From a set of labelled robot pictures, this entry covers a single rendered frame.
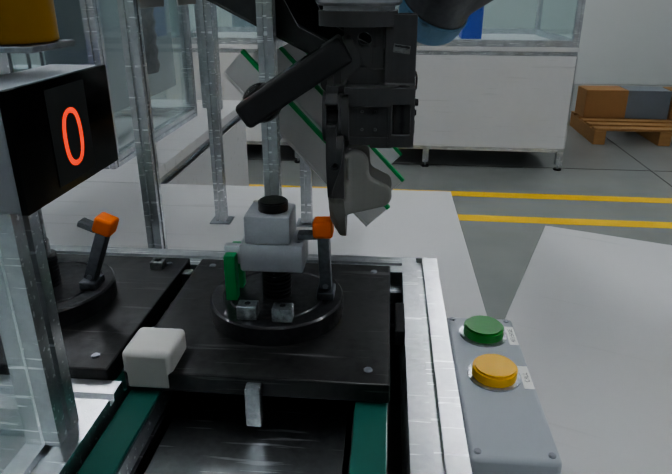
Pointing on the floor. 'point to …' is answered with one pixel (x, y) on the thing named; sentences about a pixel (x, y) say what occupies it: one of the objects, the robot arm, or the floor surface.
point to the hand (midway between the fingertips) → (336, 222)
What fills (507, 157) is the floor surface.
